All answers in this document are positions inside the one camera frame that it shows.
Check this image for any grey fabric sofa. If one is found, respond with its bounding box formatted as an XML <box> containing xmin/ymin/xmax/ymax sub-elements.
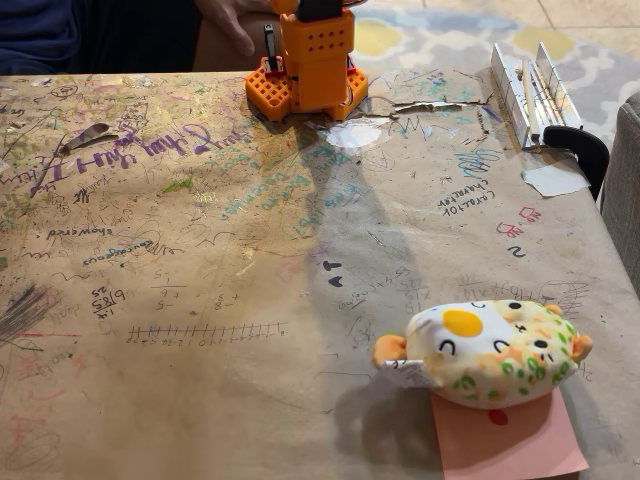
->
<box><xmin>601</xmin><ymin>92</ymin><xmax>640</xmax><ymax>269</ymax></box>

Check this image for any grey yellow patterned rug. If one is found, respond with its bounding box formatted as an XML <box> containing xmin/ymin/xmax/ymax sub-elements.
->
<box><xmin>344</xmin><ymin>0</ymin><xmax>640</xmax><ymax>149</ymax></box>

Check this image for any white torn paper scrap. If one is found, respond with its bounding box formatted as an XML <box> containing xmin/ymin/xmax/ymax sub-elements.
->
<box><xmin>521</xmin><ymin>162</ymin><xmax>592</xmax><ymax>198</ymax></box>

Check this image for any person's bare hand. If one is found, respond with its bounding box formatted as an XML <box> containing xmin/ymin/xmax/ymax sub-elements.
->
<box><xmin>193</xmin><ymin>0</ymin><xmax>274</xmax><ymax>57</ymax></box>

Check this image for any black curved chair back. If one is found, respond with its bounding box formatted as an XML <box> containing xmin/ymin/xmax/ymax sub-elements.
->
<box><xmin>542</xmin><ymin>124</ymin><xmax>612</xmax><ymax>202</ymax></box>

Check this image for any thin wooden stick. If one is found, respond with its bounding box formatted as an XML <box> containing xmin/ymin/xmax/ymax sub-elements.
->
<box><xmin>519</xmin><ymin>58</ymin><xmax>545</xmax><ymax>142</ymax></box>

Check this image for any curled brown paper strip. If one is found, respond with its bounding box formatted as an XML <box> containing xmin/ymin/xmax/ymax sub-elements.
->
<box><xmin>58</xmin><ymin>122</ymin><xmax>120</xmax><ymax>156</ymax></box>

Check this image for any person's dark blue clothing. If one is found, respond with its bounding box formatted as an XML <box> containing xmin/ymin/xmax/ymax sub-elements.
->
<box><xmin>0</xmin><ymin>0</ymin><xmax>202</xmax><ymax>77</ymax></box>

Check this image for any silver metal miter box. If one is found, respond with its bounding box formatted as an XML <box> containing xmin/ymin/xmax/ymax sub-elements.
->
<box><xmin>490</xmin><ymin>41</ymin><xmax>585</xmax><ymax>150</ymax></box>

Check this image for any brown scribbled paper table cover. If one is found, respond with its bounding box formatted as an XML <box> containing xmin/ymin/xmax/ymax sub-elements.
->
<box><xmin>0</xmin><ymin>64</ymin><xmax>640</xmax><ymax>480</ymax></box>

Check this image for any patterned plush hamster toy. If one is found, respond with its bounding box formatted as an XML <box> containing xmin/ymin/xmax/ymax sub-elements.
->
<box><xmin>370</xmin><ymin>298</ymin><xmax>594</xmax><ymax>412</ymax></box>

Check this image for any pink sticky note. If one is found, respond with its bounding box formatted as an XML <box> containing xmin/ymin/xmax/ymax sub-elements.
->
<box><xmin>430</xmin><ymin>387</ymin><xmax>591</xmax><ymax>480</ymax></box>

